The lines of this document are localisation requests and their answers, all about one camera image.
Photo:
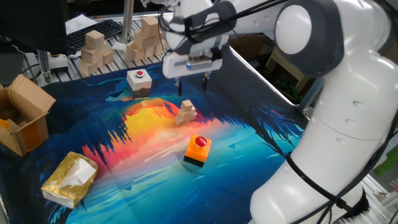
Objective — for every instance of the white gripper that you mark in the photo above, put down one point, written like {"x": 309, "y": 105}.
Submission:
{"x": 174, "y": 67}

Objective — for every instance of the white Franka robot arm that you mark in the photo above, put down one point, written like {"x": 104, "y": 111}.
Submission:
{"x": 342, "y": 109}

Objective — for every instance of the white box with red button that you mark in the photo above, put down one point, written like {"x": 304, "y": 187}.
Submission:
{"x": 138, "y": 84}

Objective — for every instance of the orange box with red button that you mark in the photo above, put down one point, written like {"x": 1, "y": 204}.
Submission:
{"x": 196, "y": 154}

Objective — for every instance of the white paper scrap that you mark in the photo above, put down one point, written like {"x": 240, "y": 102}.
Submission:
{"x": 119, "y": 46}

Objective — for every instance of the tan wooden crate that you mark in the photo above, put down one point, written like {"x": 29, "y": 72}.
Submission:
{"x": 289, "y": 68}

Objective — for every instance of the black computer keyboard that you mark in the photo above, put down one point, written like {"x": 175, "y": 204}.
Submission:
{"x": 109, "y": 28}

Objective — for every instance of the colourful forest print cloth mat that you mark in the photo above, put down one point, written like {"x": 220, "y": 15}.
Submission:
{"x": 155, "y": 186}

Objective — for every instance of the white paper sheet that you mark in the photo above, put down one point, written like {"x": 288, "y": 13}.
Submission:
{"x": 77, "y": 23}

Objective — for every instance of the white device with brown knob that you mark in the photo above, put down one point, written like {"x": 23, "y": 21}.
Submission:
{"x": 59, "y": 63}

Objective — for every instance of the gold tissue pack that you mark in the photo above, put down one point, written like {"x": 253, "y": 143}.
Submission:
{"x": 62, "y": 174}

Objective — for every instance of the open brown cardboard box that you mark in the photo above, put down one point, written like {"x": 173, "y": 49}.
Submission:
{"x": 34, "y": 102}

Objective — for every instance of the black computer monitor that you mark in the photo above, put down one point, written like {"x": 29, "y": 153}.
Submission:
{"x": 31, "y": 25}

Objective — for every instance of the dark grey stand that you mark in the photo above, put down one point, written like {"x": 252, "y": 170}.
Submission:
{"x": 11, "y": 68}

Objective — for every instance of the black fluffy duster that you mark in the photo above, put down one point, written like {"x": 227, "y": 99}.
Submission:
{"x": 362, "y": 205}

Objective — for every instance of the green plastic object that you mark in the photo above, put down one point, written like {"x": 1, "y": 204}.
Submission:
{"x": 388, "y": 163}

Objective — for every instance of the silver camera box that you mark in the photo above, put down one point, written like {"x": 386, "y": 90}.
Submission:
{"x": 199, "y": 63}

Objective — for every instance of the short aluminium post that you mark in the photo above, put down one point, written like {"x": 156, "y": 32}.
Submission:
{"x": 45, "y": 65}

